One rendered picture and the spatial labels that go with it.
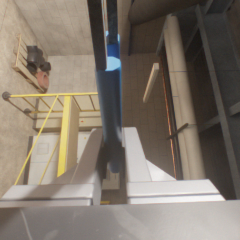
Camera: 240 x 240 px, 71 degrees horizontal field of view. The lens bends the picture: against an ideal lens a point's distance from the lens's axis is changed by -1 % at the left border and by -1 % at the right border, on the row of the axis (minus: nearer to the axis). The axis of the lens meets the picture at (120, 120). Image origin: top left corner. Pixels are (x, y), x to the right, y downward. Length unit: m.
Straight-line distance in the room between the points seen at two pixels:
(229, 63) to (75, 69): 3.82
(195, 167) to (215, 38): 2.51
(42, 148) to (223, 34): 4.46
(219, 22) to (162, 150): 3.02
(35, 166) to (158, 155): 2.83
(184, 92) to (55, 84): 3.46
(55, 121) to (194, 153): 3.07
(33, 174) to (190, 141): 3.25
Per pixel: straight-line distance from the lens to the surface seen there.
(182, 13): 4.58
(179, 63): 3.77
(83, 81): 5.04
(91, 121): 4.11
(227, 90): 3.52
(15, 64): 4.01
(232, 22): 4.37
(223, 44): 4.07
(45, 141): 4.21
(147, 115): 4.56
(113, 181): 3.79
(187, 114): 3.29
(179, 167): 3.79
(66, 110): 3.08
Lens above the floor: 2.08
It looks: level
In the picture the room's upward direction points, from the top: 88 degrees clockwise
